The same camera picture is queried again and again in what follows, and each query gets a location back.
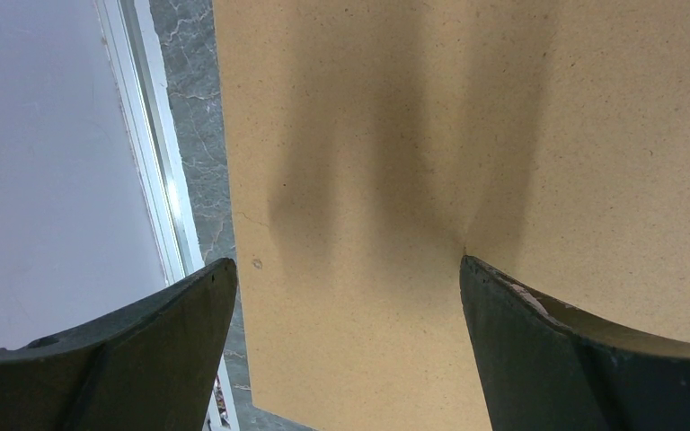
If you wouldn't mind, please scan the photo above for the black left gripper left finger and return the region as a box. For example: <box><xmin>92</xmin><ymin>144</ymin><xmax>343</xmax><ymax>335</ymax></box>
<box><xmin>0</xmin><ymin>258</ymin><xmax>237</xmax><ymax>430</ymax></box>

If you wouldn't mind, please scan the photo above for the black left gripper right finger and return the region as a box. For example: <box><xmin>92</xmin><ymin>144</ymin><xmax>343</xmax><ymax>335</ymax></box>
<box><xmin>459</xmin><ymin>256</ymin><xmax>690</xmax><ymax>430</ymax></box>

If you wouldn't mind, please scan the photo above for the plant window photo print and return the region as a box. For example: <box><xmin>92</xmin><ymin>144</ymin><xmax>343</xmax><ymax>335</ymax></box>
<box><xmin>214</xmin><ymin>1</ymin><xmax>690</xmax><ymax>430</ymax></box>

